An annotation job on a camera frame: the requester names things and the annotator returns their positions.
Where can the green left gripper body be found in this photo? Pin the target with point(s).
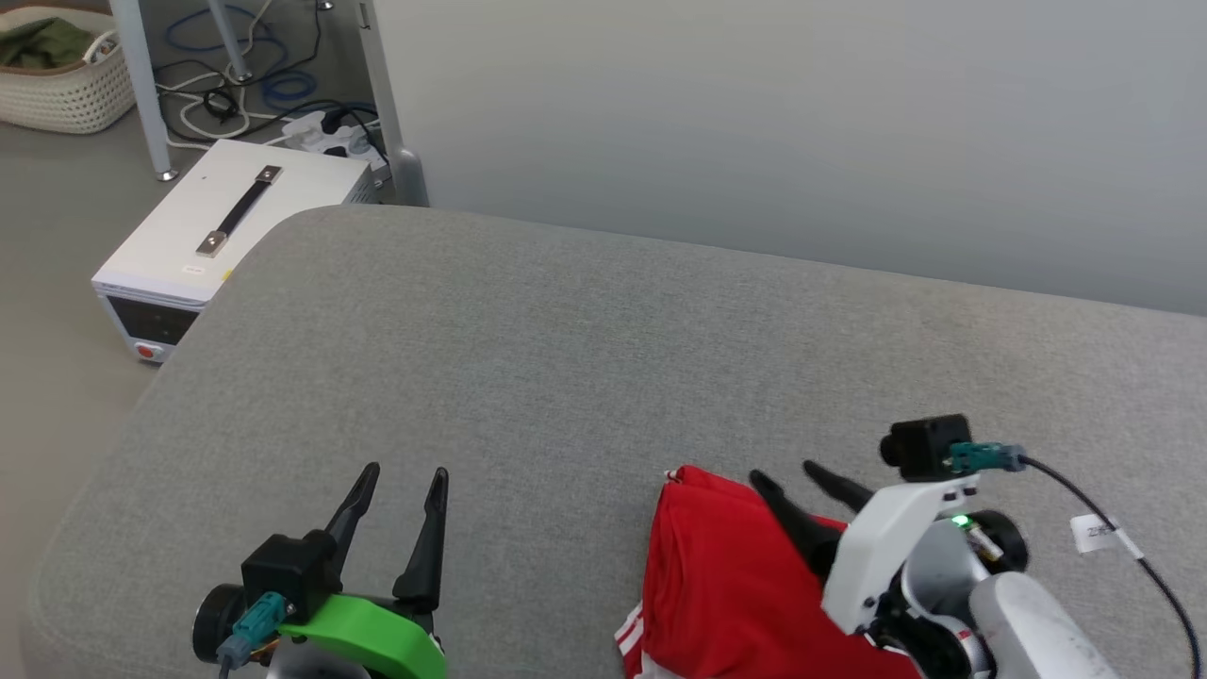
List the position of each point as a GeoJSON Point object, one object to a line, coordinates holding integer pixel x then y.
{"type": "Point", "coordinates": [368, 641]}

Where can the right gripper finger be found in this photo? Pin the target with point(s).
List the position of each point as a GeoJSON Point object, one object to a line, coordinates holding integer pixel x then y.
{"type": "Point", "coordinates": [801, 528]}
{"type": "Point", "coordinates": [839, 488]}

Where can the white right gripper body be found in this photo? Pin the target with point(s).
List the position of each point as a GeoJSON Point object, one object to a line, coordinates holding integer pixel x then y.
{"type": "Point", "coordinates": [886, 556]}

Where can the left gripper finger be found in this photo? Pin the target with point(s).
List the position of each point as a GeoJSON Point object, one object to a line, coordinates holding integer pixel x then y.
{"type": "Point", "coordinates": [354, 514]}
{"type": "Point", "coordinates": [429, 556]}

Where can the red basketball jersey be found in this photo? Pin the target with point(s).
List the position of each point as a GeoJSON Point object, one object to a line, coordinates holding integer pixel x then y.
{"type": "Point", "coordinates": [726, 585]}

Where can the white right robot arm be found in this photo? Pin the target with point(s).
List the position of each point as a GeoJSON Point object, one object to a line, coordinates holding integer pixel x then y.
{"type": "Point", "coordinates": [1037, 632]}

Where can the olive green garment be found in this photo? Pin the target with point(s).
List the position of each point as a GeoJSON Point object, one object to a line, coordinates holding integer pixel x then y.
{"type": "Point", "coordinates": [42, 42]}

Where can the white power supply box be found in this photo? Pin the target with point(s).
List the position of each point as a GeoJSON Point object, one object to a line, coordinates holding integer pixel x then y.
{"type": "Point", "coordinates": [179, 236]}

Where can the white power strip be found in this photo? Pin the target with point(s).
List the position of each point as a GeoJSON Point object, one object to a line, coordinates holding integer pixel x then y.
{"type": "Point", "coordinates": [311, 132]}

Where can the white partition screen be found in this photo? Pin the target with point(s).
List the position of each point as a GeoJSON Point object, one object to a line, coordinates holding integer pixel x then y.
{"type": "Point", "coordinates": [754, 113]}

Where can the grey metal desk leg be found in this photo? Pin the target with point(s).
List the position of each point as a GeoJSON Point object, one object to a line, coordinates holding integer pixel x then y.
{"type": "Point", "coordinates": [141, 85]}
{"type": "Point", "coordinates": [229, 42]}

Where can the cream woven laundry basket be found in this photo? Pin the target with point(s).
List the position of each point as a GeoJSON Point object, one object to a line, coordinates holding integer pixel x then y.
{"type": "Point", "coordinates": [66, 99]}

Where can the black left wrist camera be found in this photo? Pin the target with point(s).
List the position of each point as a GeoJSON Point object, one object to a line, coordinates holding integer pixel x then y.
{"type": "Point", "coordinates": [288, 566]}

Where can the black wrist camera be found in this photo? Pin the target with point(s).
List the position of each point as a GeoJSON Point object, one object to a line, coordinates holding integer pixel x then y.
{"type": "Point", "coordinates": [288, 566]}
{"type": "Point", "coordinates": [924, 448]}

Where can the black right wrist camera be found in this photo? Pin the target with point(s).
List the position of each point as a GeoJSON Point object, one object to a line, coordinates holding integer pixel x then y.
{"type": "Point", "coordinates": [924, 448]}

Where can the teal left camera plug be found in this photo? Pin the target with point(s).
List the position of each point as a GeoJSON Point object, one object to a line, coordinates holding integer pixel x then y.
{"type": "Point", "coordinates": [255, 622]}

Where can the teal camera plug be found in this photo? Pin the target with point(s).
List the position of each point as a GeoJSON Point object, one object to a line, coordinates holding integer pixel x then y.
{"type": "Point", "coordinates": [985, 457]}
{"type": "Point", "coordinates": [255, 622]}

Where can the teal right camera plug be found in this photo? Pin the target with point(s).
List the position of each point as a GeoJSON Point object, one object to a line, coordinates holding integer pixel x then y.
{"type": "Point", "coordinates": [985, 457]}

